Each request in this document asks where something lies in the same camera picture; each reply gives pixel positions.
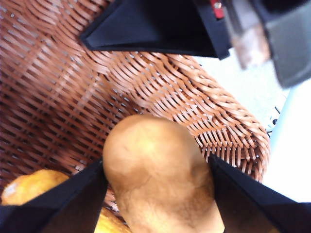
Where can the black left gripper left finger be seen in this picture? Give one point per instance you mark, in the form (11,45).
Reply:
(60,208)

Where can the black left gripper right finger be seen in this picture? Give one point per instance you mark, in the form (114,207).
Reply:
(255,208)

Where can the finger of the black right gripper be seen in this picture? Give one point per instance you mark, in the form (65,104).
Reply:
(150,26)

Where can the yellow corn cob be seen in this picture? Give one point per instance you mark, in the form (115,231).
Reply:
(31,184)

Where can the brown potato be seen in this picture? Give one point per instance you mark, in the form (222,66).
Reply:
(158,170)

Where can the brown woven wicker basket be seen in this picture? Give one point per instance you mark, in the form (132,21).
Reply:
(73,97)

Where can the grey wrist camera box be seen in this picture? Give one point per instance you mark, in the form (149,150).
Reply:
(291,53)

